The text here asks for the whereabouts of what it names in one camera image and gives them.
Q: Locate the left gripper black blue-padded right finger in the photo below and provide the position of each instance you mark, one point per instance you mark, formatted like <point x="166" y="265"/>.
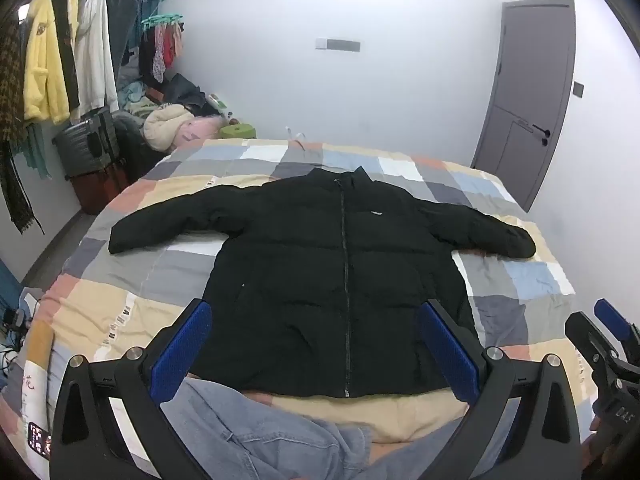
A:
<point x="543" y="439"/>

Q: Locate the grey door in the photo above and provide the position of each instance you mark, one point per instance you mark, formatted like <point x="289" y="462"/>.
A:
<point x="532" y="84"/>

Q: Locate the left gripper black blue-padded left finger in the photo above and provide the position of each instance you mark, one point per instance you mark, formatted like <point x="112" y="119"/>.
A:
<point x="87" y="442"/>

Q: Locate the green clip hanger with laundry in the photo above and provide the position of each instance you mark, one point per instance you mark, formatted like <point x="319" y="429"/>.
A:
<point x="160" y="44"/>

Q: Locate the grey wall panel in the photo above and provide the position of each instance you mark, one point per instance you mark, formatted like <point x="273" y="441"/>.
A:
<point x="340" y="45"/>

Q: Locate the pink pillow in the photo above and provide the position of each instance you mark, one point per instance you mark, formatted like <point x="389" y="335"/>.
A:
<point x="198" y="129"/>

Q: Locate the cream fluffy garment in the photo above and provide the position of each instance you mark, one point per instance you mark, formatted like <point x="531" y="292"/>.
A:
<point x="161" y="126"/>

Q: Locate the grey suitcase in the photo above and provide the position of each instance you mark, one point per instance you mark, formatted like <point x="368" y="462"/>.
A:
<point x="89" y="146"/>

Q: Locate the blue jeans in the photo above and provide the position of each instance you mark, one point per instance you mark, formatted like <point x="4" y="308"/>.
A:
<point x="234" y="437"/>

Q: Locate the white hoodie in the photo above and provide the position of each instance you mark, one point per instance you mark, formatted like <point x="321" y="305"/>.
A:
<point x="93" y="57"/>

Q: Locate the yellow fleece jacket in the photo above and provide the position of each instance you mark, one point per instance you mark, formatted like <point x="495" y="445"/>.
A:
<point x="44" y="87"/>

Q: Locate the person's right hand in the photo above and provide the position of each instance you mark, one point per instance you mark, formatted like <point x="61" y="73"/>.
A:
<point x="597" y="448"/>

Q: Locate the grey wall switch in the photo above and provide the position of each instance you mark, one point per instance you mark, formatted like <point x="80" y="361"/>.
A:
<point x="578" y="89"/>

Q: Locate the smartphone on bed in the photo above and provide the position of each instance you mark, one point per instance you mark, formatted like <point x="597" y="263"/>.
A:
<point x="39" y="440"/>

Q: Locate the black door handle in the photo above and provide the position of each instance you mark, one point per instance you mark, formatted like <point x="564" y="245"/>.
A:
<point x="544" y="134"/>

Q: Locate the black puffer jacket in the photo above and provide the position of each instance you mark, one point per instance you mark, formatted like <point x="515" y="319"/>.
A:
<point x="317" y="288"/>

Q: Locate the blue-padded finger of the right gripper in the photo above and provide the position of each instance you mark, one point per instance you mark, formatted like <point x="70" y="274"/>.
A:
<point x="617" y="325"/>

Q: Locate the beige blanket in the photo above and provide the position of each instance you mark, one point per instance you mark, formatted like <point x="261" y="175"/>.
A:
<point x="391" y="419"/>

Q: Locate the dark patterned scarf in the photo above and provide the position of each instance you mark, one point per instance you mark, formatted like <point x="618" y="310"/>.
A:
<point x="12" y="130"/>

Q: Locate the black garment pile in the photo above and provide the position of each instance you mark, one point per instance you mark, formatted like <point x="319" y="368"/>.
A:
<point x="180" y="90"/>

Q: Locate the colourful patchwork bed cover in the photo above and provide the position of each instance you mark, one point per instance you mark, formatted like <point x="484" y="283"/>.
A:
<point x="101" y="305"/>

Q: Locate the green round stool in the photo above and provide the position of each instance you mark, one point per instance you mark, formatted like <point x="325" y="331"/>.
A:
<point x="242" y="130"/>

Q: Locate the black striped hanging garment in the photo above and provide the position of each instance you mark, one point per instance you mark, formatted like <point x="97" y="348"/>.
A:
<point x="64" y="34"/>

